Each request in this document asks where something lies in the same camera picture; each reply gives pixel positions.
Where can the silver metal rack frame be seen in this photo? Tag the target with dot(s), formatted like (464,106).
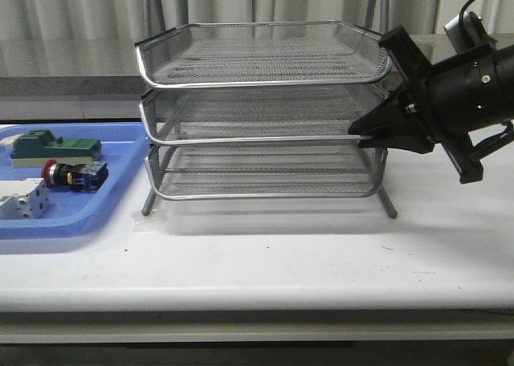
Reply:
(154,193)

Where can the blue plastic tray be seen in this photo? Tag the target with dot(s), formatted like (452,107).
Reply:
(124,147)

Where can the silver mesh tray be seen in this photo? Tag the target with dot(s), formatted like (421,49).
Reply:
(217,115)
(229,171)
(251,54)

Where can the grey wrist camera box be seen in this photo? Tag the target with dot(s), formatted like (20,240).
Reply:
(468,34)

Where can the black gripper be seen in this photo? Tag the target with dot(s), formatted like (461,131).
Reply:
(424,110)

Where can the red emergency stop push button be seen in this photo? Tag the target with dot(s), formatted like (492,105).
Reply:
(86,177)

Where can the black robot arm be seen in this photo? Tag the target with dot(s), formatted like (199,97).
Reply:
(487,75)

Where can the grey stone counter ledge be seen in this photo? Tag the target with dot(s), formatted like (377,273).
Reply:
(76,67)

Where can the green and beige switch block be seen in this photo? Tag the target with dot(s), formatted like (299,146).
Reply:
(35,148)

